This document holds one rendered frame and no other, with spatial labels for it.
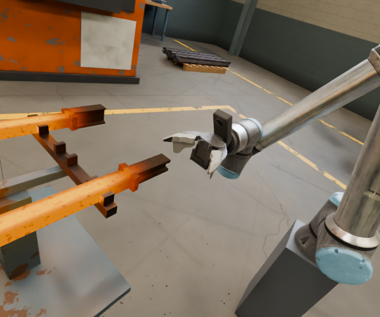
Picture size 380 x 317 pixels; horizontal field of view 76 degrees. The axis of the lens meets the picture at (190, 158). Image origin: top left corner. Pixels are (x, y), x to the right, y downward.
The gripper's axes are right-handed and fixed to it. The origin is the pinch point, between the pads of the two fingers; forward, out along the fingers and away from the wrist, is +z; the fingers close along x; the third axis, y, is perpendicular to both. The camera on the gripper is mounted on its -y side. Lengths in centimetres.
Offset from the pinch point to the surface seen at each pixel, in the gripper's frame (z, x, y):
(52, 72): -99, 289, 92
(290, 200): -175, -16, 103
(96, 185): 22.7, 0.2, -0.9
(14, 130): 26.7, 22.3, -0.2
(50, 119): 19.7, 22.9, -0.9
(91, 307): 26.4, -6.2, 26.3
